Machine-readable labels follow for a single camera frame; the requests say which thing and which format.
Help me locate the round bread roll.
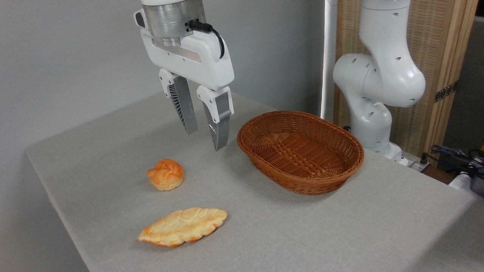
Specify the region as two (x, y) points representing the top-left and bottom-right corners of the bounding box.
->
(147, 159), (185, 191)

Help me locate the black cable bundle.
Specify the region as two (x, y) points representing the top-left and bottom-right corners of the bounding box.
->
(429, 144), (484, 179)

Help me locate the dark metal screen hinge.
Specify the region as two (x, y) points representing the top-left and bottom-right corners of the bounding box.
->
(434, 81), (459, 103)

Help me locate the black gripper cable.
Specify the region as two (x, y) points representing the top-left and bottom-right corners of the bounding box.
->
(187, 20), (226, 59)

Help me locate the long leaf-shaped bread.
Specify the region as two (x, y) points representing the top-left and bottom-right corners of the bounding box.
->
(137, 207), (228, 247)

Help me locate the brown oval wicker basket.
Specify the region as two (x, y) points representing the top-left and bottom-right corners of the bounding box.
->
(237, 110), (365, 196)

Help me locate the grey tablecloth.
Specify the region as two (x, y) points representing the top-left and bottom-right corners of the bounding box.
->
(26, 80), (484, 272)

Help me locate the wooden folding screen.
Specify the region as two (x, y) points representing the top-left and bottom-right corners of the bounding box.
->
(334, 0), (479, 159)

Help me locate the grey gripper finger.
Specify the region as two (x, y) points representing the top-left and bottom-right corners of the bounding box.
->
(196, 85), (235, 151)
(159, 68), (199, 135)

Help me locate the white vertical pole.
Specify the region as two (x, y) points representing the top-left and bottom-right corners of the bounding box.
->
(320, 0), (338, 122)

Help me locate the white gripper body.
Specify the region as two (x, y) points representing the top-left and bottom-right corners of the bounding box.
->
(140, 29), (235, 91)

